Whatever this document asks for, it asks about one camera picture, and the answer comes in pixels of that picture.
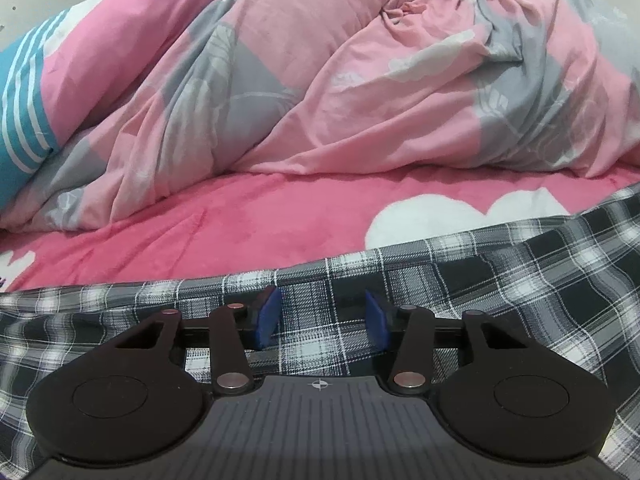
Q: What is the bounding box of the black white plaid garment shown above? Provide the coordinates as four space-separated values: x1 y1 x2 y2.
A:
0 187 640 480

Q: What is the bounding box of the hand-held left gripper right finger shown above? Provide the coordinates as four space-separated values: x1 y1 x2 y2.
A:
366 288 526 395

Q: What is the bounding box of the pink floral bed sheet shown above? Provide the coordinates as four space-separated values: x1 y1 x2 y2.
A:
0 165 640 293

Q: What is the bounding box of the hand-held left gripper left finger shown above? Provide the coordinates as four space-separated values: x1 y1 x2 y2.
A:
115 286 283 395

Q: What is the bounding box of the pink grey blue quilt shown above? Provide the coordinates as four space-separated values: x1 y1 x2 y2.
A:
0 0 640 233

